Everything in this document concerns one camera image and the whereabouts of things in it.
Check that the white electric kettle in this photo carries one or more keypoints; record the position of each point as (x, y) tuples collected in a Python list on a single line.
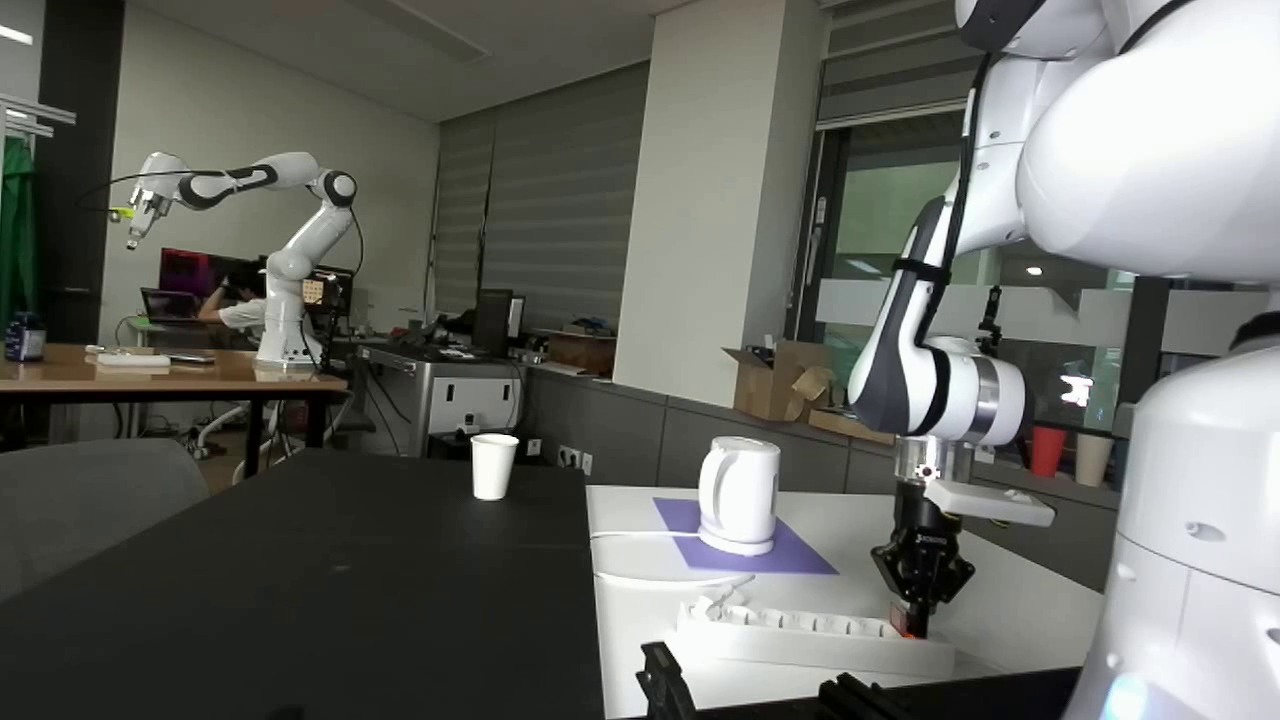
[(737, 493)]

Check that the purple mat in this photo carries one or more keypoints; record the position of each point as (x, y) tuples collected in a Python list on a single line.
[(801, 554)]

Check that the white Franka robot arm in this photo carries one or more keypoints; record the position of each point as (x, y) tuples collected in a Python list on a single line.
[(1172, 135)]

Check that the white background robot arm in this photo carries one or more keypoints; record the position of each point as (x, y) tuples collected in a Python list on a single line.
[(286, 266)]

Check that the grey chair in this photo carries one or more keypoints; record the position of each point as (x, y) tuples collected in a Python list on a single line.
[(81, 515)]

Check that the white paper cup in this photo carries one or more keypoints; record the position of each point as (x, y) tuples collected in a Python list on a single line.
[(493, 465)]

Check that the flat cardboard box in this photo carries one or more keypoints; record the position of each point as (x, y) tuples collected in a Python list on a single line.
[(827, 424)]

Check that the open cardboard box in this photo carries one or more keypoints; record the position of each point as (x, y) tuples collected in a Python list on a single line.
[(780, 384)]

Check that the white wall outlet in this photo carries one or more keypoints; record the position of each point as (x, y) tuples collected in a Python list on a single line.
[(573, 456)]

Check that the black table clamp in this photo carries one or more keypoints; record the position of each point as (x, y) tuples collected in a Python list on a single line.
[(861, 697), (665, 682)]

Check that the white power strip orange switch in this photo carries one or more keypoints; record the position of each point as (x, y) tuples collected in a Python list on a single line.
[(801, 625)]

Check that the green cloth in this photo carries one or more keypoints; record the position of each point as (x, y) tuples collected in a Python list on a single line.
[(18, 227)]

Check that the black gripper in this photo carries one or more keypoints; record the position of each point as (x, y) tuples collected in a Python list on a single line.
[(925, 527)]

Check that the computer monitor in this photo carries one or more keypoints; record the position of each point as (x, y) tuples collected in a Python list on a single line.
[(181, 274)]

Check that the beige paper cup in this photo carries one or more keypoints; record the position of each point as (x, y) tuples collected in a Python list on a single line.
[(1094, 460)]

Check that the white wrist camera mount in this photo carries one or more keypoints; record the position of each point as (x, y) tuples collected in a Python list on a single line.
[(994, 505)]

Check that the red cup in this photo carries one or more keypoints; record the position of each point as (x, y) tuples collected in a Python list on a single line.
[(1047, 454)]

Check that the white cabinet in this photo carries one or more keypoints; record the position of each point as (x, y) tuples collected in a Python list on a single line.
[(453, 394)]

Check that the wooden desk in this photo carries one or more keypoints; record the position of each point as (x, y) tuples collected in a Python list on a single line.
[(161, 379)]

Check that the grey window blind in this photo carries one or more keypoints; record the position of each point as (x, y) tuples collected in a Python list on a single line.
[(884, 67), (561, 200)]

